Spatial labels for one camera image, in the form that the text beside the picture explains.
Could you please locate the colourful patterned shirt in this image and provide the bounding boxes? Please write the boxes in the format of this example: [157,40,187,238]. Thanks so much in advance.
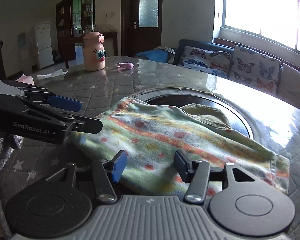
[70,97,290,197]

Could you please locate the wide butterfly cushion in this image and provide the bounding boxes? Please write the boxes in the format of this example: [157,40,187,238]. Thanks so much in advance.
[177,46,233,78]

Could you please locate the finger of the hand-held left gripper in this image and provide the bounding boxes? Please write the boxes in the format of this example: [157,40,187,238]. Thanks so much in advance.
[2,79,82,112]
[61,114,103,134]

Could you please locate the light blue storage box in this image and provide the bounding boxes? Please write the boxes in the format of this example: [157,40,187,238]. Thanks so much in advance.
[74,43,84,60]

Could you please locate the water dispenser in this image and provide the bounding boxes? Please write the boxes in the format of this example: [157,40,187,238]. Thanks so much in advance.
[16,33,30,73]

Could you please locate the plain white cushion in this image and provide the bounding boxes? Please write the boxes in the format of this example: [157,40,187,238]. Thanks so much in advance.
[276,63,300,106]

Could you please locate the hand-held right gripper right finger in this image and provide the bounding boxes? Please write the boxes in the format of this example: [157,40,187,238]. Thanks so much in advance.
[174,150,256,203]

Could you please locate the white tissue paper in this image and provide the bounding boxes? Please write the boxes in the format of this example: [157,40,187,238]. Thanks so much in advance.
[37,69,68,79]

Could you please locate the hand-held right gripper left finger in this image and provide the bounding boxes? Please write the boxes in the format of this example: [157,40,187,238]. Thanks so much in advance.
[45,150,127,203]

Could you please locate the dark blue sofa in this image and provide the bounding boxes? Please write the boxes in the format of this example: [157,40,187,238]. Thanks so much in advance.
[134,39,300,105]

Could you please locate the black round turntable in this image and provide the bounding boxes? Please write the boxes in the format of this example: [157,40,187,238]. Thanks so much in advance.
[130,86,258,140]

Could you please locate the white fridge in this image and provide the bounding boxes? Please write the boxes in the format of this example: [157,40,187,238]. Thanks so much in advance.
[34,22,54,70]

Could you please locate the square butterfly cushion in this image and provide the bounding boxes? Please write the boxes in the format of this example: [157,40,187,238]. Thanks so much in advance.
[228,45,282,96]

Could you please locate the pink cartoon face bottle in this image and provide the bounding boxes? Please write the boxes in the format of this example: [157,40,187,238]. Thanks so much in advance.
[83,32,106,72]

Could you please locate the person's left hand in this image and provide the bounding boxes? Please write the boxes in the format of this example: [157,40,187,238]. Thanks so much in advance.
[0,133,24,174]

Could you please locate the dark wooden display cabinet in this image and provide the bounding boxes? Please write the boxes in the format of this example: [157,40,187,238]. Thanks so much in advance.
[56,0,97,63]

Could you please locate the dark wooden glass door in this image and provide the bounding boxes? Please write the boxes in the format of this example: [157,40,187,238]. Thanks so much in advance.
[121,0,165,57]

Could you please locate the grey cloth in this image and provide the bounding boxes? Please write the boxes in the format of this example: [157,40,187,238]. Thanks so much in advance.
[154,46,175,64]

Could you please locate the blue blanket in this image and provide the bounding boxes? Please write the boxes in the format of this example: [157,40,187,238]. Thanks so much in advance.
[134,50,169,62]

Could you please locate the window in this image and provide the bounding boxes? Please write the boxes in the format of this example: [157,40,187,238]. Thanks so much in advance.
[213,0,300,55]

